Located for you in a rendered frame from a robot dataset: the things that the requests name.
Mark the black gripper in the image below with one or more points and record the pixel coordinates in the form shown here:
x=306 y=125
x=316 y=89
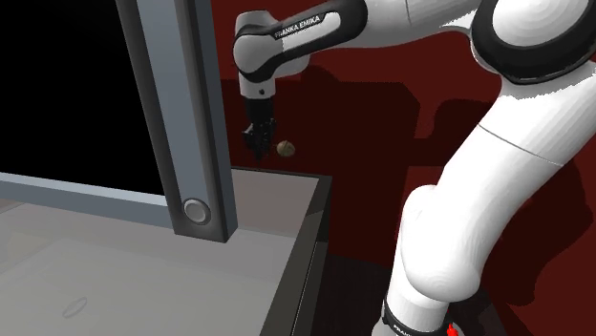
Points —
x=259 y=111

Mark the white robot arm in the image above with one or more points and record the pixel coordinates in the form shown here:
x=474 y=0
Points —
x=484 y=195

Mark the small brown round object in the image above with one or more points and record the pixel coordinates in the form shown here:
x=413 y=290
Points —
x=285 y=148

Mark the grey desk with black sides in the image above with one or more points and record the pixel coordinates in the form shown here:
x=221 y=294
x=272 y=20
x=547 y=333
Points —
x=139 y=279

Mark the dark robot stand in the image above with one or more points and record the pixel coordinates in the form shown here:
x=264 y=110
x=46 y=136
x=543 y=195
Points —
x=354 y=298

